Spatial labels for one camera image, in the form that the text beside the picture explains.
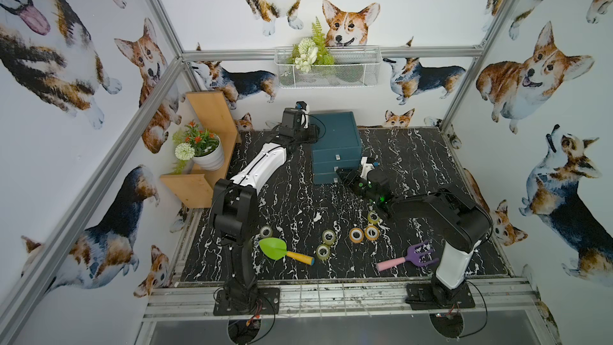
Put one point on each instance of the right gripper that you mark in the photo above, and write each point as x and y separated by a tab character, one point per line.
357	181

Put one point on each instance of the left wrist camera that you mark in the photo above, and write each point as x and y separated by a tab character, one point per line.
303	109

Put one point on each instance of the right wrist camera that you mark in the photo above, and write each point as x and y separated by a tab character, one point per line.
368	164

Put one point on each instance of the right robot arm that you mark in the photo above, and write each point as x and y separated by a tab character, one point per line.
465	225

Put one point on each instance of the purple pink toy fork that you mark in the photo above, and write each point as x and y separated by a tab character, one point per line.
420	255

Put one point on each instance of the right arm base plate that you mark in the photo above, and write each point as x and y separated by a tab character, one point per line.
430	296

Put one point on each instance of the white potted flower plant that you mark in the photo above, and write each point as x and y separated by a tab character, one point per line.
197	145

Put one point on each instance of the orange tape roll right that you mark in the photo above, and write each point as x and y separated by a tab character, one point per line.
372	233

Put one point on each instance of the wooden corner shelf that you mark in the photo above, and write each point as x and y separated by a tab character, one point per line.
194	186

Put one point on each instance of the green fern white flowers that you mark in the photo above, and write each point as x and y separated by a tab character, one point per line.
311	52

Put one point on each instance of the white wire wall basket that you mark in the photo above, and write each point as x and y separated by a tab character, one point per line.
352	67

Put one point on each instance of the yellow-green tape roll front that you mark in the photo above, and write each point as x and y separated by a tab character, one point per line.
323	252

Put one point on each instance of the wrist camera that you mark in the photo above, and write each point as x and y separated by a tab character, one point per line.
303	109
368	164

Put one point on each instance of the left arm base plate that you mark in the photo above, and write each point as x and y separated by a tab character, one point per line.
231	302

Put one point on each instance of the green toy shovel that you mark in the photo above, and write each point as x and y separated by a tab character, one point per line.
276	249

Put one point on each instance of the yellow-green tape roll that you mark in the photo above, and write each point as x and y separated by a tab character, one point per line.
323	252
373	218
329	237
266	232

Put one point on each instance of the orange tape roll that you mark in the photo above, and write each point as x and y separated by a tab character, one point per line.
356	235
372	233

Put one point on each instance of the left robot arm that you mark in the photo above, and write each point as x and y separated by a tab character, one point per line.
235	210

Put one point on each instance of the teal drawer cabinet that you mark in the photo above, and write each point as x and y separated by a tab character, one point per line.
339	146

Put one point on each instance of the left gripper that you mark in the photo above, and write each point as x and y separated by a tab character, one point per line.
309	134

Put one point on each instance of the orange tape roll left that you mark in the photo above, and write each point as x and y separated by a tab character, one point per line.
356	235

